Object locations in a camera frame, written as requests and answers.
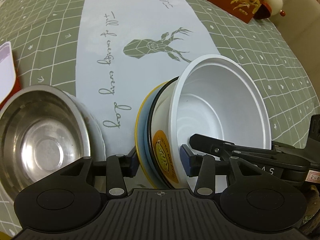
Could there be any blue enamel bowl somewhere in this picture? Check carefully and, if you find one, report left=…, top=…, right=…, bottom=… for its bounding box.
left=144, top=77, right=179, bottom=189

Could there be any white yellow-rimmed ceramic bowl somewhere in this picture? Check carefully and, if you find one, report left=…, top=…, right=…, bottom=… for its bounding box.
left=135, top=82, right=168, bottom=189

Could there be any white plastic bowl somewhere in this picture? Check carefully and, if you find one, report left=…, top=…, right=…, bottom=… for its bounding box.
left=168, top=54, right=272, bottom=188

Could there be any stainless steel bowl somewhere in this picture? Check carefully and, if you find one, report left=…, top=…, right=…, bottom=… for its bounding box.
left=1, top=85, right=91, bottom=203

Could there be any lilac plastic tray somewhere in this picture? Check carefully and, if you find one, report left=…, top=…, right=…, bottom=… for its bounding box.
left=0, top=41, right=21, bottom=108

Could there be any floral white plate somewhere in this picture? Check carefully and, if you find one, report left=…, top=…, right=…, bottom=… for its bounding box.
left=65, top=92, right=106, bottom=161

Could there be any green grid tablecloth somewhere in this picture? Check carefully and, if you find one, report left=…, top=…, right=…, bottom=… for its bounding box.
left=0, top=0, right=320, bottom=240

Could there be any beige sofa chair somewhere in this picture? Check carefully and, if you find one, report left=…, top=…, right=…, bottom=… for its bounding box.
left=272, top=0, right=320, bottom=63

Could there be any white egg-shaped toy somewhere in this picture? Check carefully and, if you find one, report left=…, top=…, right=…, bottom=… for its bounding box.
left=253, top=0, right=286, bottom=20

